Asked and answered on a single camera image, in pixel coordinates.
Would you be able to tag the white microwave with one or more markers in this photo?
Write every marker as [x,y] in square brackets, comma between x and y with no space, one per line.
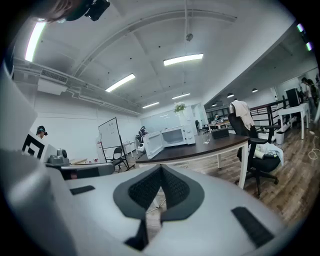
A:
[175,136]

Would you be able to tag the black monitor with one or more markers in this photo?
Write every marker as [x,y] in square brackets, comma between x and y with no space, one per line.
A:
[292,97]

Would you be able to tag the white desk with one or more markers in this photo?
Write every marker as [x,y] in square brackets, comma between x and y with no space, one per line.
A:
[292,111]
[130,146]

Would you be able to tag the black folding chair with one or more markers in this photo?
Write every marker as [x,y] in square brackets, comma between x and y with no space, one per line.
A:
[117,156]

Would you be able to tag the clear glass cup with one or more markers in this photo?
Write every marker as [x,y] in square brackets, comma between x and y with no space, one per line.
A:
[206,140]

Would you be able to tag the black office chair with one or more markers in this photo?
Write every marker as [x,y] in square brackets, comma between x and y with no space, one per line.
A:
[250,150]

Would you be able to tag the white trash bin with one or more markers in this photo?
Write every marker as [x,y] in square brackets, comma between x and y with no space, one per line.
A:
[280,137]

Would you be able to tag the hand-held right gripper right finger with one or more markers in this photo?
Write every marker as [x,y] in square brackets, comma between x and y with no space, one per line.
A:
[215,200]

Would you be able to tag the white flower vase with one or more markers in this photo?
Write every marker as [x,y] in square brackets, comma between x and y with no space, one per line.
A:
[181,118]

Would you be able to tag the light blue cloth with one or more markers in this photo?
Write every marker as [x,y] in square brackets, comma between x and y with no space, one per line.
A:
[272,152]

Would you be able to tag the white-legged wooden table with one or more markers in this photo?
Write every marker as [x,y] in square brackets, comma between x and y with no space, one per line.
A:
[220,123]

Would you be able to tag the black tissue box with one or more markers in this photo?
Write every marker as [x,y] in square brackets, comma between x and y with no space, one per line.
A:
[220,134]

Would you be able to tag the black pendant lamp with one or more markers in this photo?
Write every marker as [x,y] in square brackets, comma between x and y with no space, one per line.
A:
[254,90]
[230,95]

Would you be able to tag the black metal railing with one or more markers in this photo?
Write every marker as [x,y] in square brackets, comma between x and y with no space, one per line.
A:
[265,112]

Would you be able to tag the long ceiling light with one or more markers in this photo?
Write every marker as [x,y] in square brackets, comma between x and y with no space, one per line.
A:
[35,40]
[120,82]
[182,59]
[180,96]
[150,105]

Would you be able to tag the whiteboard on black easel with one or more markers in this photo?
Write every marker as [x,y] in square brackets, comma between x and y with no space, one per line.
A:
[108,133]

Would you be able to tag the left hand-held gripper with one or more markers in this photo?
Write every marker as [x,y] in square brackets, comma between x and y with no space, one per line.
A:
[32,147]

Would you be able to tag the white air conditioner unit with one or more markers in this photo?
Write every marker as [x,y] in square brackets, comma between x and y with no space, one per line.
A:
[52,81]

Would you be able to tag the beige cloth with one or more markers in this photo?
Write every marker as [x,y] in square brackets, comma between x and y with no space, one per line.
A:
[242,112]

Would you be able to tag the bouquet of artificial flowers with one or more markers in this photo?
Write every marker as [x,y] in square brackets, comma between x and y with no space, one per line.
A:
[179,107]

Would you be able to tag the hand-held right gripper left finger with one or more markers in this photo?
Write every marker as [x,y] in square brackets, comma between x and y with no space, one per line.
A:
[100,205]

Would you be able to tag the black head-mounted camera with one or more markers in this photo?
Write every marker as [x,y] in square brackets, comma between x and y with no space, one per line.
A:
[97,8]

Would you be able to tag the white round backpack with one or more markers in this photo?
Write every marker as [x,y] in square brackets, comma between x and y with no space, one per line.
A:
[141,147]

